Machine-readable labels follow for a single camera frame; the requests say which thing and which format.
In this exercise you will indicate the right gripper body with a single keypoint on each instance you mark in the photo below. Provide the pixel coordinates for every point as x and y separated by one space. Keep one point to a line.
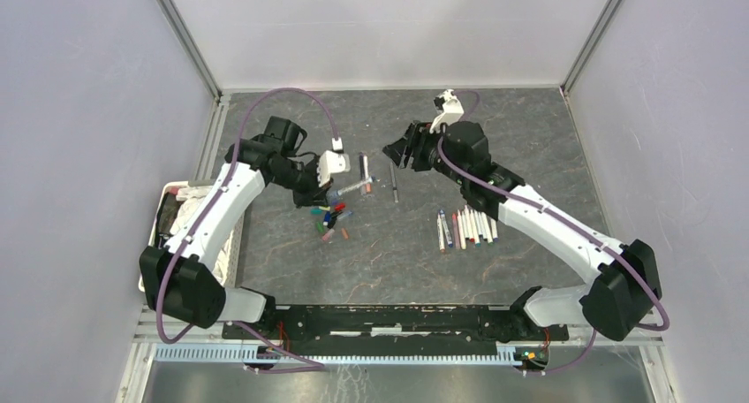
427 145

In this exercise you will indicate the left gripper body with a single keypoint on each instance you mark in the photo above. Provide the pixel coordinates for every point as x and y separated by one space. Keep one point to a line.
306 187

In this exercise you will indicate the clear blue pen cap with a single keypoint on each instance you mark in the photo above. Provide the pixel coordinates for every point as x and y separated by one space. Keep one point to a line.
344 215

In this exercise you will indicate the pink clear marker cap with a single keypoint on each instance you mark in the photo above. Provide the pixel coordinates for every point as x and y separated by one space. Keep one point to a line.
328 234

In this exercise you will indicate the blue clear capped pen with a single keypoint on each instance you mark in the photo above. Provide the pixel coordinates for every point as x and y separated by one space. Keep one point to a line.
445 228

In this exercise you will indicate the red capped marker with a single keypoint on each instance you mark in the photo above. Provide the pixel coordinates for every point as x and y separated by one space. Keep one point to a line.
468 227

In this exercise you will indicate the purple capped marker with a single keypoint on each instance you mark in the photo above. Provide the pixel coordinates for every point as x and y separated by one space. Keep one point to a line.
493 229

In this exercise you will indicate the brown capped white marker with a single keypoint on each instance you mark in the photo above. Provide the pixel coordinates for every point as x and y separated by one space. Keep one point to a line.
440 235

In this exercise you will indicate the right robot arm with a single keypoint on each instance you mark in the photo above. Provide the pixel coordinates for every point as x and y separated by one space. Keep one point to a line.
621 289

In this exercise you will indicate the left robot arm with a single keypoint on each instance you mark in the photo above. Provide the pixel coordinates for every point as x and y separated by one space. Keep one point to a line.
178 278

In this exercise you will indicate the checkered pen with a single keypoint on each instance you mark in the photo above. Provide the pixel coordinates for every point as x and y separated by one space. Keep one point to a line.
393 181

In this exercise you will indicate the orange capped white marker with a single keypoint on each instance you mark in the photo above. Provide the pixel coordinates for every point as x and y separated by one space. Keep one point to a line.
366 190

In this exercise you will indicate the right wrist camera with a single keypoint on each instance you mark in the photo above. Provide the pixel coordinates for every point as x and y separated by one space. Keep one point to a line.
449 110

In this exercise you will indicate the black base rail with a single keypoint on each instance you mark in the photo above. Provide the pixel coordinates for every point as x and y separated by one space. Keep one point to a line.
405 330

